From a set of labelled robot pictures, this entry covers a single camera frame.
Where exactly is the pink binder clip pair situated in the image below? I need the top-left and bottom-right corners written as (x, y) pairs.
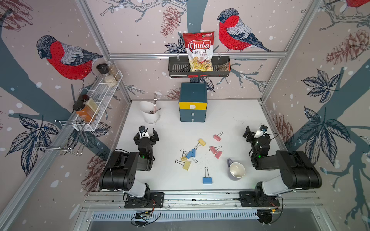
top-left (215, 151), bottom-right (223, 159)
top-left (209, 146), bottom-right (222, 155)

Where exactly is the teal drawer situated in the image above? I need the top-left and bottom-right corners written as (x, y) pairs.
top-left (179, 109), bottom-right (207, 123)

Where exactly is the yellow top drawer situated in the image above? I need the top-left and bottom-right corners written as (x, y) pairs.
top-left (179, 102), bottom-right (207, 110)

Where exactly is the blue binder clip front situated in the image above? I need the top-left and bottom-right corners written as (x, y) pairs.
top-left (203, 167), bottom-right (213, 185)

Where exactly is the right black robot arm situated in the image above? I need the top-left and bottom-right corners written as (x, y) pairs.
top-left (243, 124), bottom-right (322, 198)

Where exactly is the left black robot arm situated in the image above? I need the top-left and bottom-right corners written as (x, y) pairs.
top-left (99, 126), bottom-right (159, 200)

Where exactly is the yellow binder clip small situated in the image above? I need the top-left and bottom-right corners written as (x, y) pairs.
top-left (180, 149), bottom-right (188, 162)

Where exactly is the yellow binder clip lower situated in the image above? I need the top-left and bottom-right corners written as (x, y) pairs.
top-left (175, 160), bottom-right (191, 170)

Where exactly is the yellow binder clip upper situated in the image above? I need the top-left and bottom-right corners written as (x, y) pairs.
top-left (195, 139), bottom-right (206, 149)

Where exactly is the teal drawer cabinet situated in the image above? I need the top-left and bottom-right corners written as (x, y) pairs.
top-left (179, 82), bottom-right (208, 123)

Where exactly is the white utensil cup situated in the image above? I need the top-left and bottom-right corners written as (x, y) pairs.
top-left (139, 101), bottom-right (160, 124)

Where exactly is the purple mug white inside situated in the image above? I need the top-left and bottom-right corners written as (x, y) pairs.
top-left (227, 158), bottom-right (246, 181)

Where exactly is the metal fork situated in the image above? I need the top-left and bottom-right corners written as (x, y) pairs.
top-left (149, 92), bottom-right (159, 114)

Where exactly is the orange spice jar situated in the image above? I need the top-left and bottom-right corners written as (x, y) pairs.
top-left (73, 101), bottom-right (95, 123)

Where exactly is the yellow spice jar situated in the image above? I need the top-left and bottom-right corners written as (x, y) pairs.
top-left (78, 94), bottom-right (99, 113)

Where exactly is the brown spice jar rear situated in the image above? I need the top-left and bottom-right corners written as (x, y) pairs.
top-left (107, 61), bottom-right (120, 81)

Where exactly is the white spice jar black lid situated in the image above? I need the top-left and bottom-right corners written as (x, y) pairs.
top-left (96, 63), bottom-right (117, 87)

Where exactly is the Chuba cassava chips bag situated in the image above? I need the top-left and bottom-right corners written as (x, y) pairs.
top-left (183, 31), bottom-right (214, 72)

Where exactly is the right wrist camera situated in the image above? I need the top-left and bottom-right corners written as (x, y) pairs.
top-left (254, 124), bottom-right (268, 138)

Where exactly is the chrome wire rack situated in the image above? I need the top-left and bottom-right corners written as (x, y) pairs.
top-left (33, 120), bottom-right (89, 156)

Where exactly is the white wire spice rack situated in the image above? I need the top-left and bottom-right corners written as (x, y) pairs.
top-left (73, 71), bottom-right (123, 131)

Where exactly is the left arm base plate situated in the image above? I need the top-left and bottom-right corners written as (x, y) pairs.
top-left (124, 192), bottom-right (165, 209)

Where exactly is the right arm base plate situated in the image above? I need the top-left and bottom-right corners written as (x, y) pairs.
top-left (239, 191), bottom-right (280, 208)

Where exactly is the black wire wall basket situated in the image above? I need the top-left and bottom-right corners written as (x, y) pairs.
top-left (168, 56), bottom-right (231, 78)

